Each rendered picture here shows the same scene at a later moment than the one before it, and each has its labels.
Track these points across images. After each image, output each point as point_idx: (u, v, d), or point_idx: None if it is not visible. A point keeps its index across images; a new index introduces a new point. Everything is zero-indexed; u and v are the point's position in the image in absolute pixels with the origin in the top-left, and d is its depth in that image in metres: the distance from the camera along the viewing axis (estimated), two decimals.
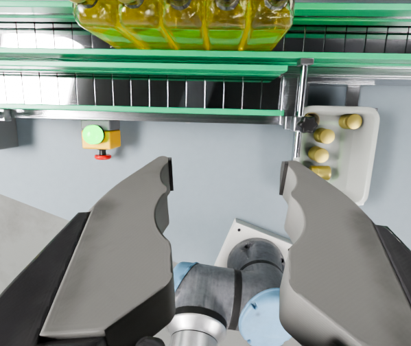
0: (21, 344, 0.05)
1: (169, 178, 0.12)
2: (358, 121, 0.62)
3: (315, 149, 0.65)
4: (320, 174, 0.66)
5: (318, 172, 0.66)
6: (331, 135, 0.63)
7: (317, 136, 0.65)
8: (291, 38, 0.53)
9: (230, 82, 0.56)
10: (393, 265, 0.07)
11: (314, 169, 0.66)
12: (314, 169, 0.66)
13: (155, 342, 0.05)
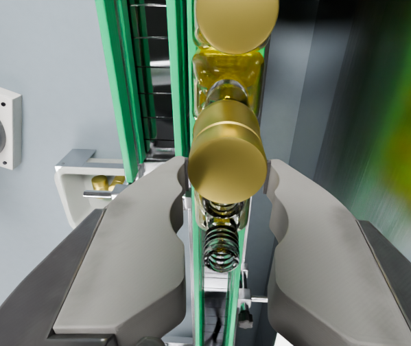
0: (35, 336, 0.05)
1: (185, 178, 0.12)
2: None
3: (123, 183, 0.61)
4: (97, 190, 0.62)
5: (99, 187, 0.61)
6: (249, 169, 0.11)
7: (191, 154, 0.13)
8: None
9: None
10: (376, 259, 0.07)
11: (101, 184, 0.61)
12: (101, 184, 0.61)
13: (155, 342, 0.05)
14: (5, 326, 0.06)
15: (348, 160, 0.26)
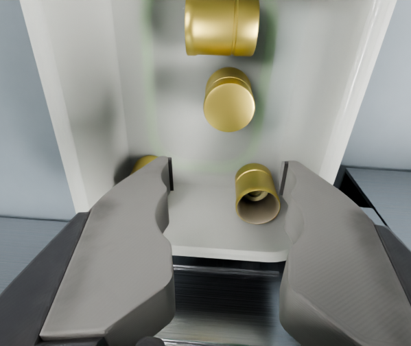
0: (21, 344, 0.05)
1: (169, 178, 0.12)
2: None
3: (242, 120, 0.20)
4: (224, 29, 0.16)
5: (233, 36, 0.17)
6: None
7: None
8: None
9: None
10: (393, 265, 0.07)
11: (246, 47, 0.17)
12: (246, 46, 0.17)
13: (155, 342, 0.05)
14: None
15: None
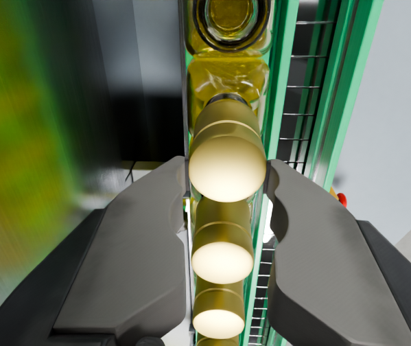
0: (35, 336, 0.05)
1: (185, 178, 0.12)
2: None
3: (246, 180, 0.14)
4: None
5: None
6: (204, 267, 0.15)
7: (251, 240, 0.16)
8: None
9: None
10: (376, 259, 0.07)
11: None
12: None
13: (155, 342, 0.05)
14: (5, 326, 0.06)
15: (68, 79, 0.21)
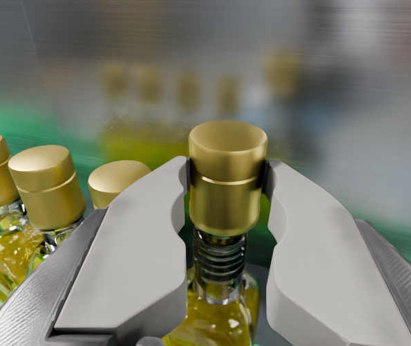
0: (36, 335, 0.06)
1: (186, 178, 0.12)
2: None
3: (92, 202, 0.16)
4: (226, 194, 0.12)
5: (235, 181, 0.11)
6: (48, 149, 0.18)
7: (26, 195, 0.16)
8: None
9: None
10: (374, 258, 0.07)
11: (253, 161, 0.11)
12: (251, 162, 0.11)
13: (155, 342, 0.05)
14: (6, 325, 0.06)
15: None
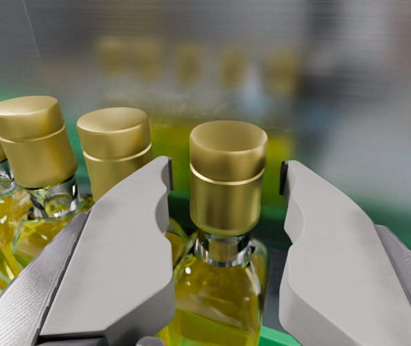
0: (21, 344, 0.05)
1: (169, 178, 0.12)
2: None
3: (82, 150, 0.14)
4: (227, 194, 0.12)
5: (236, 181, 0.11)
6: (34, 98, 0.16)
7: (9, 145, 0.15)
8: None
9: None
10: (393, 265, 0.07)
11: (254, 161, 0.11)
12: (252, 162, 0.11)
13: (155, 342, 0.05)
14: None
15: None
